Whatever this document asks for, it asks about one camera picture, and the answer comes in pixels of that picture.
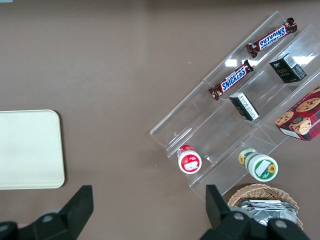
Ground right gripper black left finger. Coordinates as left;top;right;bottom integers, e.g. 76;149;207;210
0;184;95;240

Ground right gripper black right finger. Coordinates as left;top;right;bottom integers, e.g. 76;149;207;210
198;184;312;240

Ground light wicker basket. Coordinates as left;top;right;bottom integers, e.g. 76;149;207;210
227;183;305;231

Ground cream rectangular tray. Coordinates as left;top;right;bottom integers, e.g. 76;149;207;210
0;109;66;190

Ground silver foil container stack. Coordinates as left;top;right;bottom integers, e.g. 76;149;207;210
236;199;300;227

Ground green lidded white cup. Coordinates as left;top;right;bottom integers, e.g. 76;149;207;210
237;147;279;182

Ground red lidded white cup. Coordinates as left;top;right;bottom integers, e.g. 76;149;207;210
176;144;203;175

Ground clear acrylic stepped stand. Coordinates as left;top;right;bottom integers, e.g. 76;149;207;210
149;10;320;198

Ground small black carton box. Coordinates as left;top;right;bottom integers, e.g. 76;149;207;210
228;91;260;122
269;52;308;85

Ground red chocolate chip cookie box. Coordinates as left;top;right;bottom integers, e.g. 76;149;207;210
274;85;320;142

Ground Snickers chocolate bar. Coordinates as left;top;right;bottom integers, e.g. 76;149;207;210
208;59;255;101
245;17;298;59

